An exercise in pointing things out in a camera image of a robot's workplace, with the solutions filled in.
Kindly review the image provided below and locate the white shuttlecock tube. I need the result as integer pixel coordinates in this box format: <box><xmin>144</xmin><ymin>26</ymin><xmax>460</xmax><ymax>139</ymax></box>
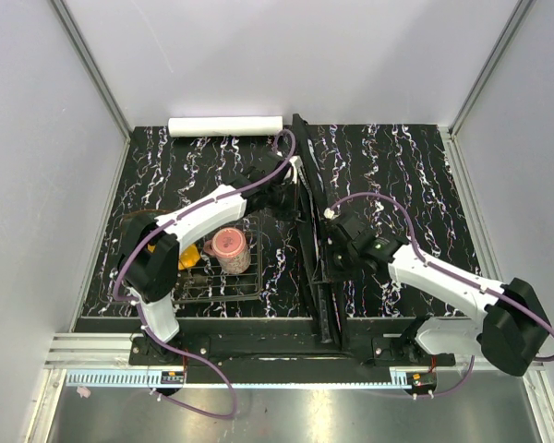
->
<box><xmin>167</xmin><ymin>116</ymin><xmax>283</xmax><ymax>138</ymax></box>

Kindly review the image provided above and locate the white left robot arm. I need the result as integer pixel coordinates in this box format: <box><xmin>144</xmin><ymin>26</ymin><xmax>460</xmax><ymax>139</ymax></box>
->
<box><xmin>113</xmin><ymin>152</ymin><xmax>302</xmax><ymax>365</ymax></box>

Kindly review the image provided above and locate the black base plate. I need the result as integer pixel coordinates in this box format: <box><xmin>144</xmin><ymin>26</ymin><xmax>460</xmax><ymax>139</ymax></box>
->
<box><xmin>130</xmin><ymin>332</ymin><xmax>455</xmax><ymax>367</ymax></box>

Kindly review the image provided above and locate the aluminium frame rail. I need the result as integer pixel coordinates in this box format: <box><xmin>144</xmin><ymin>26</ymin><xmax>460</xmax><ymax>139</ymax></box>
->
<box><xmin>43</xmin><ymin>332</ymin><xmax>135</xmax><ymax>368</ymax></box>

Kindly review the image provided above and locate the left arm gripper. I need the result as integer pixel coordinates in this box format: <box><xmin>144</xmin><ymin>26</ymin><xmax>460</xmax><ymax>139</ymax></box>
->
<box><xmin>267</xmin><ymin>179</ymin><xmax>307</xmax><ymax>223</ymax></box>

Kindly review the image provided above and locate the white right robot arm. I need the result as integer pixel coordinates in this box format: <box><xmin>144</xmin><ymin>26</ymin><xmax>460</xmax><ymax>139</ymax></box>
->
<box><xmin>324</xmin><ymin>210</ymin><xmax>548</xmax><ymax>377</ymax></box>

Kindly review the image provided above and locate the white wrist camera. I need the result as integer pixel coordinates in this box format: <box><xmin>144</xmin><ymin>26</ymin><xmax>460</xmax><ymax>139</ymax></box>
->
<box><xmin>323</xmin><ymin>208</ymin><xmax>337</xmax><ymax>220</ymax></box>
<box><xmin>285</xmin><ymin>155</ymin><xmax>303</xmax><ymax>185</ymax></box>

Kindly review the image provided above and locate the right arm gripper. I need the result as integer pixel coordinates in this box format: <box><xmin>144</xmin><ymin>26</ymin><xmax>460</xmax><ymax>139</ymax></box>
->
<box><xmin>313</xmin><ymin>238</ymin><xmax>359</xmax><ymax>284</ymax></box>

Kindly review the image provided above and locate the pink patterned mug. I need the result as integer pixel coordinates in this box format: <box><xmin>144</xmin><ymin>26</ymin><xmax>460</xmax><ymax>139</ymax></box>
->
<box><xmin>203</xmin><ymin>227</ymin><xmax>251</xmax><ymax>275</ymax></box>

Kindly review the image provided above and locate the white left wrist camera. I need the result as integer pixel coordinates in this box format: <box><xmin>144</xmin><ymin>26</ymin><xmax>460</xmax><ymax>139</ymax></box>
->
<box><xmin>285</xmin><ymin>155</ymin><xmax>303</xmax><ymax>185</ymax></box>

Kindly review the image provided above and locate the yellow cloth item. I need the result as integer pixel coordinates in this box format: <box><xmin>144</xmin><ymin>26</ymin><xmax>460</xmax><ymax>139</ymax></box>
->
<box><xmin>147</xmin><ymin>244</ymin><xmax>200</xmax><ymax>272</ymax></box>

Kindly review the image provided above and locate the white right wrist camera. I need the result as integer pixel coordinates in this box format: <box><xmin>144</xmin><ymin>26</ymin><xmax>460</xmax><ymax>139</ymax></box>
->
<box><xmin>323</xmin><ymin>208</ymin><xmax>337</xmax><ymax>220</ymax></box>

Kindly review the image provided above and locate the black racket bag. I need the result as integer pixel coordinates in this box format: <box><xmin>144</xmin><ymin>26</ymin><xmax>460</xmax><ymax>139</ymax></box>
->
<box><xmin>291</xmin><ymin>114</ymin><xmax>349</xmax><ymax>352</ymax></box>

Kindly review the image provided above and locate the wire rack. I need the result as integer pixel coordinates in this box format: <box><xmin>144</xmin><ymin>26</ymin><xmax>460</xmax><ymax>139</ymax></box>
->
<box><xmin>172</xmin><ymin>215</ymin><xmax>263</xmax><ymax>305</ymax></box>

